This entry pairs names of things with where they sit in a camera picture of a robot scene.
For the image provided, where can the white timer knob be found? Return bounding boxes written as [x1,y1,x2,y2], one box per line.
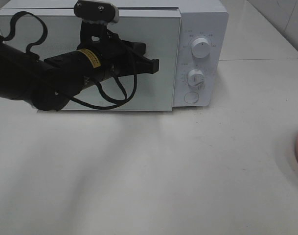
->
[187,69,205,87]

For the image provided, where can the white microwave oven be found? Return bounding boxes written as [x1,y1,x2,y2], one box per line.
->
[0,0,229,109]

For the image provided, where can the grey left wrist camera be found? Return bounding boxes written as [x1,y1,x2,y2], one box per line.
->
[74,0,119,24]

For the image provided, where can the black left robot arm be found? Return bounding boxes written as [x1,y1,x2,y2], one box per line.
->
[0,15,159,111]

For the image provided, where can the white upper power knob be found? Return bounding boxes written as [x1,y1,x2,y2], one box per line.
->
[190,36,211,59]

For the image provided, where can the round door release button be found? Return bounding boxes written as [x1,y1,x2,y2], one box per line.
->
[184,92,199,104]

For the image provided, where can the white microwave door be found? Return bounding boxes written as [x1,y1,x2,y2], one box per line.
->
[8,8,181,111]

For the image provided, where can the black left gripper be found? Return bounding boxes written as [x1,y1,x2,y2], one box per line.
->
[77,21,160,77]

